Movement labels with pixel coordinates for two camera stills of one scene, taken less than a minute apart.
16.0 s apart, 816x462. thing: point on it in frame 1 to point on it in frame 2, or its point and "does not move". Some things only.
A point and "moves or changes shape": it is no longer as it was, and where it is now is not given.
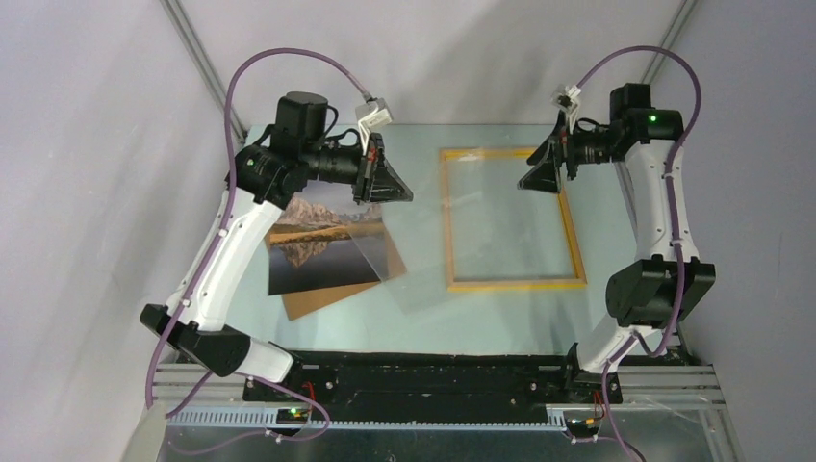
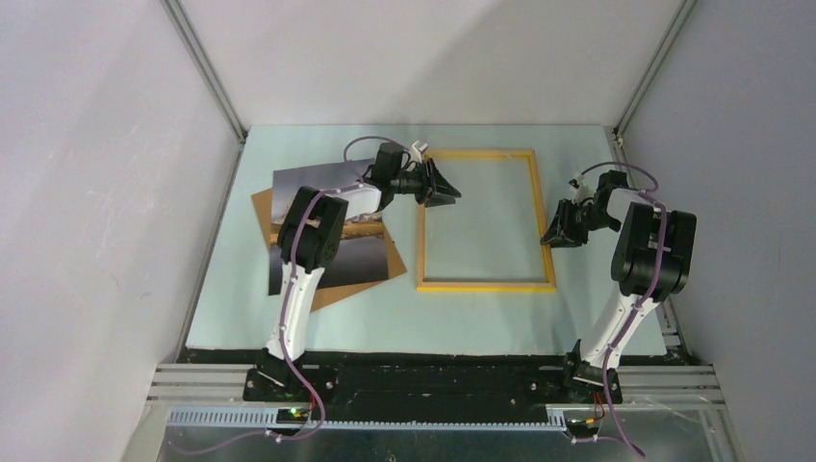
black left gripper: (379, 183) to (438, 183)
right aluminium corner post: (675, 28) does not move
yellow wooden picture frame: (496, 283) moves or changes shape
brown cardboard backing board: (300, 303) does not move
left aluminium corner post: (184, 27) does not move
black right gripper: (548, 160) to (561, 233)
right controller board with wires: (587, 427) does not move
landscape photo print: (324, 238) does not move
